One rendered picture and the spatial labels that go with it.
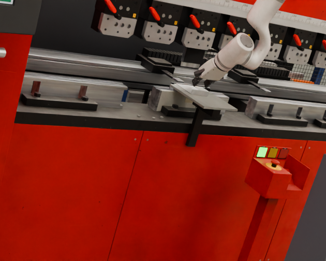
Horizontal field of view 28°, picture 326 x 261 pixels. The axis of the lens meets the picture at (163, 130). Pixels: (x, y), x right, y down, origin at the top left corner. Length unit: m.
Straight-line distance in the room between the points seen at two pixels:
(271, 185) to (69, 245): 0.89
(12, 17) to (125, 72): 1.19
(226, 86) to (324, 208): 1.07
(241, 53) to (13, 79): 0.88
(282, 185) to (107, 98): 0.84
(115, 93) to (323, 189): 0.91
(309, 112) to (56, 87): 1.42
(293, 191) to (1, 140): 1.31
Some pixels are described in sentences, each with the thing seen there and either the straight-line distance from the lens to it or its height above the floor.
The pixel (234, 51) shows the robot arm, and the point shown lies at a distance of 2.54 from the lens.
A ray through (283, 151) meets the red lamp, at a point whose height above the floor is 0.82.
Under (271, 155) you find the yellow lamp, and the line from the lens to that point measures 2.95.
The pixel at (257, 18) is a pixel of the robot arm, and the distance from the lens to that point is 2.51.
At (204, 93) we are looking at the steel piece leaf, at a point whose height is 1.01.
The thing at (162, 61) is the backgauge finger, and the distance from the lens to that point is 3.02.
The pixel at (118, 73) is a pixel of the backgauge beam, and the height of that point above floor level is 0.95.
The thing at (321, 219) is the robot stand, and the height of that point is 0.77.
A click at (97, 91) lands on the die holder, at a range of 2.62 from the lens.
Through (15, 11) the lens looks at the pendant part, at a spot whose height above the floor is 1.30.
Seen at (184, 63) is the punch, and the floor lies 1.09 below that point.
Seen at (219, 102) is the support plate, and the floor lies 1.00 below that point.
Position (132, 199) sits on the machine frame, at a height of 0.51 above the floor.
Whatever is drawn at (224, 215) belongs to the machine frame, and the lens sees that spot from 3.15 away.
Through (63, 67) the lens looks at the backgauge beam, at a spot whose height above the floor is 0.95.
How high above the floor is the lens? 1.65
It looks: 17 degrees down
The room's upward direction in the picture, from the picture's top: 16 degrees clockwise
